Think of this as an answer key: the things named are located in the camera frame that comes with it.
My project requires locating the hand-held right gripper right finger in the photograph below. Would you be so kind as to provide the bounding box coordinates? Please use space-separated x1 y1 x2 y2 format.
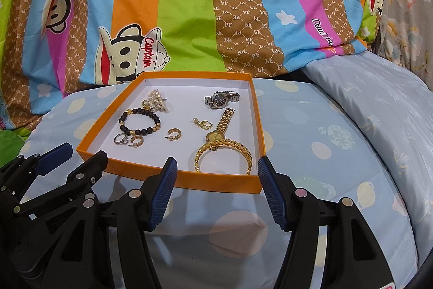
258 155 407 289

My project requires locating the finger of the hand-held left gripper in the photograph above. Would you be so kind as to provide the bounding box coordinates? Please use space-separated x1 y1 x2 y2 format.
10 150 109 209
0 143 74 195

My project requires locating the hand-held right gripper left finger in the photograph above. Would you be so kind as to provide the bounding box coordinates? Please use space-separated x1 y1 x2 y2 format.
7 157 178 289

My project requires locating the gold chain bracelet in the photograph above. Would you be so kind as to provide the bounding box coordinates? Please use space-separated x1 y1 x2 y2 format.
194 137 254 176

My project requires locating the orange cardboard box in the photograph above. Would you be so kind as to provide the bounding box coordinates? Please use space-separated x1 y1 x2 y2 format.
76 71 265 195

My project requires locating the black bead bracelet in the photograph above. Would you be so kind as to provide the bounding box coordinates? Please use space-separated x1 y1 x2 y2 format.
119 108 162 137

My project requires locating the gold wristwatch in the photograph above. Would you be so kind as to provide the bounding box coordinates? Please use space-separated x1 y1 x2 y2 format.
205 108 235 151

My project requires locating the gold clip earring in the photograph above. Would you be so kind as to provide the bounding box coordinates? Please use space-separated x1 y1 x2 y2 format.
193 117 214 130

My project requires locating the light blue planet quilt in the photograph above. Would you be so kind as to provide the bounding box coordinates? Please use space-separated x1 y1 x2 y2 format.
17 72 423 289

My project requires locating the silver wristwatch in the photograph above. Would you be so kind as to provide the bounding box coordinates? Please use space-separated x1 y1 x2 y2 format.
204 90 240 110

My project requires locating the pale blue leaf-print pillow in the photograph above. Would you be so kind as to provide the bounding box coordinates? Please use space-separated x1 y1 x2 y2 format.
301 52 433 252

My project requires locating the striped cartoon monkey blanket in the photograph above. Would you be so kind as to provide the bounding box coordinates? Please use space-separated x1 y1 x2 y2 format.
0 0 386 171

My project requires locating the grey floral cloth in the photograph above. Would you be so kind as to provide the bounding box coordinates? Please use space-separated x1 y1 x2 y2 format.
372 0 433 86

